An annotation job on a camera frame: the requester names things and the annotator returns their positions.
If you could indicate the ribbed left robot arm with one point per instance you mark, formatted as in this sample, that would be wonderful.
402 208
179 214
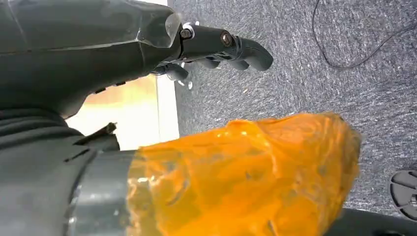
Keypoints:
29 128

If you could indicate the black rounded base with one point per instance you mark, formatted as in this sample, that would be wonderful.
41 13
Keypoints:
374 226

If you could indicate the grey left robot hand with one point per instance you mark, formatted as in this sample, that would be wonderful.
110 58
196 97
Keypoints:
228 182

